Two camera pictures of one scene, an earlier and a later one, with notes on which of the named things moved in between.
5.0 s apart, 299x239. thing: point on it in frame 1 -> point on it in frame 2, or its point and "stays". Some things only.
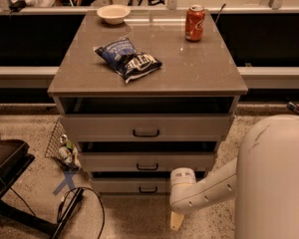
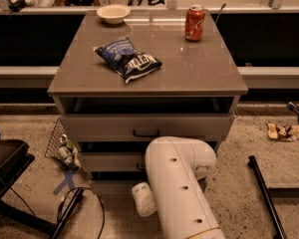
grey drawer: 132,186 stays
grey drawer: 148,126 stays
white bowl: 114,13 stays
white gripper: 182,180 -> 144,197
